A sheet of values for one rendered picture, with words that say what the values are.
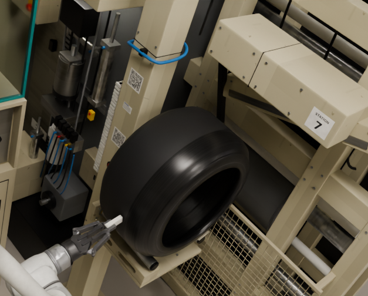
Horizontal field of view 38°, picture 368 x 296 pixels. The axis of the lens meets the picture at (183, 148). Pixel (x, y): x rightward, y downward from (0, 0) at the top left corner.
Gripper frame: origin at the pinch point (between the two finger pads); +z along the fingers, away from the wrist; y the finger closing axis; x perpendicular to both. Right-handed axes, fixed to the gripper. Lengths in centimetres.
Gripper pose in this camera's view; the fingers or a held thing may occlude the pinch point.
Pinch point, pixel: (113, 223)
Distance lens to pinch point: 195.6
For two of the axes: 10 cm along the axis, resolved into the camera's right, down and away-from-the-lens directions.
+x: -1.1, 6.5, 7.5
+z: 7.5, -4.5, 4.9
